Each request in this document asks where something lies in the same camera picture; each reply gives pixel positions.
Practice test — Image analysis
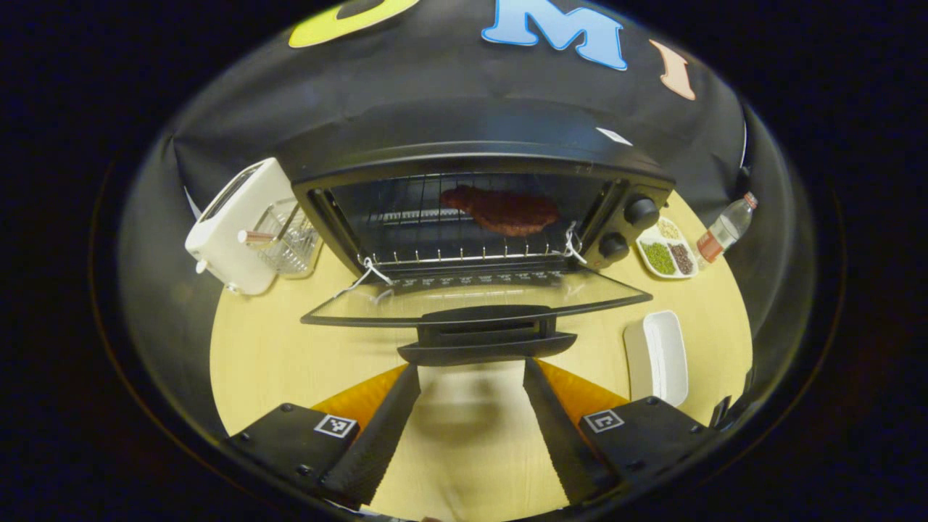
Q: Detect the clear ribbed glass container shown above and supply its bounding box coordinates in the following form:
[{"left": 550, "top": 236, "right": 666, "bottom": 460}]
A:
[{"left": 238, "top": 196, "right": 324, "bottom": 281}]

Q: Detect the black electric oven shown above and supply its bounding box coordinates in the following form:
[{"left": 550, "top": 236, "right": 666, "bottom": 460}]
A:
[{"left": 279, "top": 98, "right": 676, "bottom": 368}]

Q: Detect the white toaster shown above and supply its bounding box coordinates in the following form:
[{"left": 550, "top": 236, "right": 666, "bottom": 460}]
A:
[{"left": 184, "top": 157, "right": 299, "bottom": 297}]

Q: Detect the clear plastic bottle red label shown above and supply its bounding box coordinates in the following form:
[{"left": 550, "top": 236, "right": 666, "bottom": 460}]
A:
[{"left": 695, "top": 191, "right": 759, "bottom": 264}]

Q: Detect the white divided bean plate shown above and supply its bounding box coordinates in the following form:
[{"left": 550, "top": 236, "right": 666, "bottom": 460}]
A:
[{"left": 636, "top": 215, "right": 700, "bottom": 281}]

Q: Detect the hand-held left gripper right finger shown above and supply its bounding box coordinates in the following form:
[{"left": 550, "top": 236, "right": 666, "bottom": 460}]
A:
[{"left": 522, "top": 357, "right": 720, "bottom": 508}]

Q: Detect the red meat steak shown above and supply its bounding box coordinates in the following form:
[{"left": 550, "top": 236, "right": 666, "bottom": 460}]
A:
[{"left": 439, "top": 184, "right": 561, "bottom": 238}]

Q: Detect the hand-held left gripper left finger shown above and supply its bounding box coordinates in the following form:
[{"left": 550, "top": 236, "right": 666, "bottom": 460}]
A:
[{"left": 225, "top": 362, "right": 423, "bottom": 508}]

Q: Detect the small white rectangular tray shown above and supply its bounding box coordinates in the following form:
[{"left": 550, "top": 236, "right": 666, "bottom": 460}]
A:
[{"left": 623, "top": 310, "right": 690, "bottom": 409}]

